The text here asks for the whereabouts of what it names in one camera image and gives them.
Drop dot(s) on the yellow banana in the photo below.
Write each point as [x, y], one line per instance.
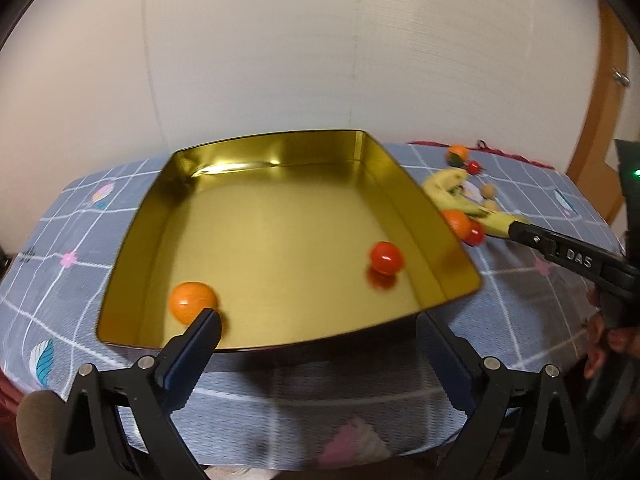
[447, 185]

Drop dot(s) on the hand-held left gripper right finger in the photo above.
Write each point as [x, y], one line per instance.
[447, 360]

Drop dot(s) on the orange with green leaf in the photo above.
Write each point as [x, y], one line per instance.
[456, 155]

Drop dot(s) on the smooth orange tangerine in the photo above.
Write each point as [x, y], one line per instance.
[190, 300]
[456, 222]

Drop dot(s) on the metal door hinge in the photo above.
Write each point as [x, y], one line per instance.
[621, 77]

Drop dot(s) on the person's right hand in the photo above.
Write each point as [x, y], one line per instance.
[597, 340]

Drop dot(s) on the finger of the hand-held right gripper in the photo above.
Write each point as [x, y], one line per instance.
[530, 235]

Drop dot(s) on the beige rounded object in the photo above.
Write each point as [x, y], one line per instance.
[37, 430]

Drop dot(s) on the wooden door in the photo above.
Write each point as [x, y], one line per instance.
[600, 135]

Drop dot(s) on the tan round ball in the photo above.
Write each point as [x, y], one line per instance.
[487, 191]
[493, 205]

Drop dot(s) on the small red cherry tomato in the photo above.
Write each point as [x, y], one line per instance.
[472, 166]

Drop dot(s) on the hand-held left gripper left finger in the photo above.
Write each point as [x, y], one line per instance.
[192, 355]

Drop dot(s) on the gold metal tin tray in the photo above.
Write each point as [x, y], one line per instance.
[280, 230]

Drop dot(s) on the grey checked printed blanket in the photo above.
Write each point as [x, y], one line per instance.
[530, 300]

